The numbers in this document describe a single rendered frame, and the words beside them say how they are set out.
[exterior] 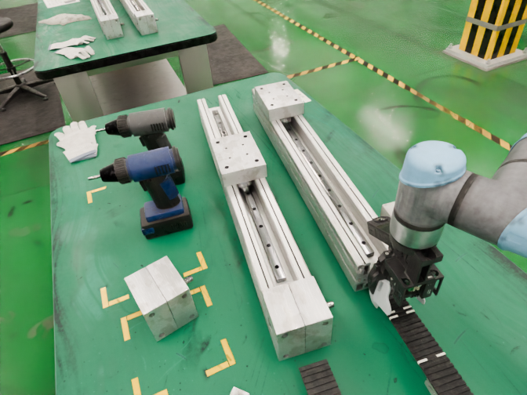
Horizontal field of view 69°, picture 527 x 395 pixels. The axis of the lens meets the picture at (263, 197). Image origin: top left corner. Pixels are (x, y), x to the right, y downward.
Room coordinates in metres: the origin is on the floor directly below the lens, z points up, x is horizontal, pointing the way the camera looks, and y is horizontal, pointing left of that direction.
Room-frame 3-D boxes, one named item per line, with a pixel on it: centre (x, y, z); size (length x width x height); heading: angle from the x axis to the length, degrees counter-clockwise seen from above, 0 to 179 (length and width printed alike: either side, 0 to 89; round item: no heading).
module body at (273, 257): (0.81, 0.06, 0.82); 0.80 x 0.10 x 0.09; 12
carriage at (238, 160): (0.81, 0.06, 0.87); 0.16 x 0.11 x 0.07; 12
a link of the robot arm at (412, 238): (0.40, -0.23, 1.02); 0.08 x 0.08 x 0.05
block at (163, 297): (0.45, 0.21, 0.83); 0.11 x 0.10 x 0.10; 121
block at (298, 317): (0.38, -0.05, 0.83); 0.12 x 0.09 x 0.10; 102
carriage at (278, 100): (1.09, -0.08, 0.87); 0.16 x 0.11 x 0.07; 12
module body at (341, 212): (0.85, -0.13, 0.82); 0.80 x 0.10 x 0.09; 12
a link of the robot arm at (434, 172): (0.39, -0.23, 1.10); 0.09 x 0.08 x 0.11; 44
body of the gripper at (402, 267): (0.39, -0.23, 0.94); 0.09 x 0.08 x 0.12; 12
